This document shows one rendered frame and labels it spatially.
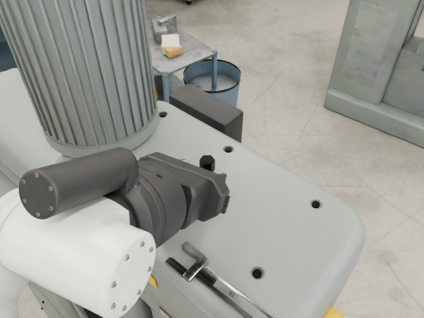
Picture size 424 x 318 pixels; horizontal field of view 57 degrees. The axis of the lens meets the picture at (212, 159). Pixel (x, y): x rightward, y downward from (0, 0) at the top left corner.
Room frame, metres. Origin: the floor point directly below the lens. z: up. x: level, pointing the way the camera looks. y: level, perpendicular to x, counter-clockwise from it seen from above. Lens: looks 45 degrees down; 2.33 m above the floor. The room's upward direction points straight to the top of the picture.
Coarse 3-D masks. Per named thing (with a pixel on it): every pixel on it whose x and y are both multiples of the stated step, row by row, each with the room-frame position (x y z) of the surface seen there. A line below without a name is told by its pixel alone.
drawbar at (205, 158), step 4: (204, 156) 0.38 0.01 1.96; (208, 156) 0.38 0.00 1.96; (212, 156) 0.38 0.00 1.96; (200, 160) 0.37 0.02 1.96; (204, 160) 0.37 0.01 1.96; (208, 160) 0.37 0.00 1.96; (212, 160) 0.37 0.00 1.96; (200, 164) 0.37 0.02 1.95; (204, 164) 0.37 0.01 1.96; (208, 164) 0.37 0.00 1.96; (212, 164) 0.37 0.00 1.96; (204, 168) 0.37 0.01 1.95; (208, 168) 0.37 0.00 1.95; (212, 168) 0.37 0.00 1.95
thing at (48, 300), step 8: (0, 176) 0.71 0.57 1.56; (0, 184) 0.68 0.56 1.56; (8, 184) 0.68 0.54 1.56; (0, 192) 0.65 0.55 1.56; (32, 288) 0.65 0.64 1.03; (40, 288) 0.61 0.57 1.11; (40, 296) 0.62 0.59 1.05; (48, 296) 0.58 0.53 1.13; (56, 296) 0.51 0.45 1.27; (40, 304) 0.67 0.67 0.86; (48, 304) 0.59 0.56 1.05; (56, 304) 0.54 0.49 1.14; (64, 304) 0.50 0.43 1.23; (72, 304) 0.50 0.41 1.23; (48, 312) 0.64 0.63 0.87; (56, 312) 0.56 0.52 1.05; (64, 312) 0.51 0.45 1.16; (72, 312) 0.50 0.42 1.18; (80, 312) 0.50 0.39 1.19; (88, 312) 0.51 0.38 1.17
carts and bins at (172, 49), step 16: (160, 16) 3.27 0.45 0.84; (160, 32) 2.83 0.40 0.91; (176, 32) 2.99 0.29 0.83; (160, 48) 2.73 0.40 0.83; (176, 48) 2.63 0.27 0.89; (192, 48) 2.73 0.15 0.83; (208, 48) 2.73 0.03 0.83; (160, 64) 2.49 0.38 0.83; (176, 64) 2.49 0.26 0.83; (192, 64) 2.52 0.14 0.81; (208, 64) 2.91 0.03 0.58; (224, 64) 2.89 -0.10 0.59; (160, 80) 2.97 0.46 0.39; (176, 80) 3.08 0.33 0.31; (192, 80) 2.78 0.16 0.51; (208, 80) 2.78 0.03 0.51; (224, 80) 2.78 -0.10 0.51; (240, 80) 2.62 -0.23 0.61; (160, 96) 2.83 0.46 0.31; (224, 96) 2.48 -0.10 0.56
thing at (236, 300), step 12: (192, 252) 0.27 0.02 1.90; (168, 264) 0.25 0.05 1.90; (180, 264) 0.25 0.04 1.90; (204, 264) 0.25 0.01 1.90; (180, 276) 0.24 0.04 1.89; (192, 276) 0.23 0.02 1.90; (204, 276) 0.23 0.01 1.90; (216, 276) 0.23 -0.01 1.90; (216, 288) 0.22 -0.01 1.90; (228, 288) 0.22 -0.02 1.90; (228, 300) 0.20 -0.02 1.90; (240, 300) 0.20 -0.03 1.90; (240, 312) 0.19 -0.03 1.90; (252, 312) 0.19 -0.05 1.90; (264, 312) 0.19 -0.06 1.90
